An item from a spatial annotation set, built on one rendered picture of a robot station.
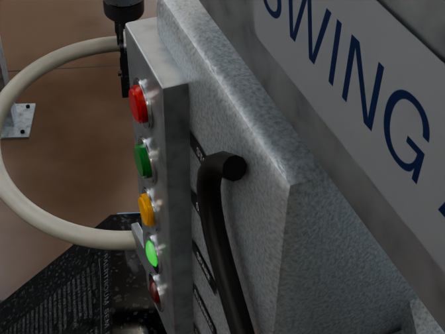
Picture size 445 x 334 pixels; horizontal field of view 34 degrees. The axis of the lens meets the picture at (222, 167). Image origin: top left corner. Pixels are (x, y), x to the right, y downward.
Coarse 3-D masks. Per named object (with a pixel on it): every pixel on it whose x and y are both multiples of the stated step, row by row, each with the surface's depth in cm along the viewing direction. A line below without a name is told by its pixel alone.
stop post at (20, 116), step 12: (0, 48) 256; (0, 60) 256; (0, 72) 258; (0, 84) 261; (12, 108) 272; (24, 108) 283; (12, 120) 272; (24, 120) 277; (12, 132) 272; (24, 132) 272
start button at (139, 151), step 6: (138, 144) 52; (138, 150) 52; (144, 150) 52; (138, 156) 52; (144, 156) 52; (138, 162) 53; (144, 162) 52; (138, 168) 53; (144, 168) 52; (144, 174) 52
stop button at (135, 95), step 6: (132, 90) 49; (138, 90) 48; (132, 96) 49; (138, 96) 48; (132, 102) 49; (138, 102) 48; (132, 108) 50; (138, 108) 48; (144, 108) 48; (132, 114) 50; (138, 114) 48; (144, 114) 48; (138, 120) 49; (144, 120) 49
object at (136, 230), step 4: (132, 224) 112; (136, 224) 112; (132, 228) 111; (136, 228) 111; (140, 228) 111; (132, 232) 112; (136, 232) 110; (140, 232) 110; (136, 236) 109; (140, 236) 109; (136, 240) 110; (140, 240) 108; (136, 244) 111; (140, 244) 108; (136, 248) 112; (140, 248) 108; (136, 252) 113; (140, 252) 110; (140, 256) 110; (144, 256) 107; (140, 260) 111; (144, 260) 108; (144, 264) 109; (144, 268) 110
